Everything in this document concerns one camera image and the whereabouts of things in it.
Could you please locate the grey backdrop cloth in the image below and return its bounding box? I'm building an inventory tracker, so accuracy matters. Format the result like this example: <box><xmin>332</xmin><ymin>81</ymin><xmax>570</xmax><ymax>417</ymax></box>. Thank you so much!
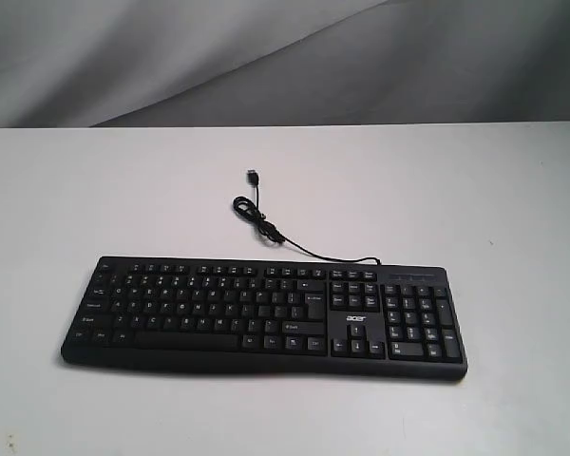
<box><xmin>0</xmin><ymin>1</ymin><xmax>570</xmax><ymax>127</ymax></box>

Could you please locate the black acer keyboard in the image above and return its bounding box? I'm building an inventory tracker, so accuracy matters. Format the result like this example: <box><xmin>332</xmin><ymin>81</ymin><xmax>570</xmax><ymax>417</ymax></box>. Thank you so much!
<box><xmin>61</xmin><ymin>256</ymin><xmax>467</xmax><ymax>381</ymax></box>

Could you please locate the black USB cable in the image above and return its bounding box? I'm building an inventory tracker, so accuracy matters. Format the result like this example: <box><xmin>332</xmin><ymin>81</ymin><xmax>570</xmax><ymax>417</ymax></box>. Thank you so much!
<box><xmin>231</xmin><ymin>167</ymin><xmax>383</xmax><ymax>268</ymax></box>

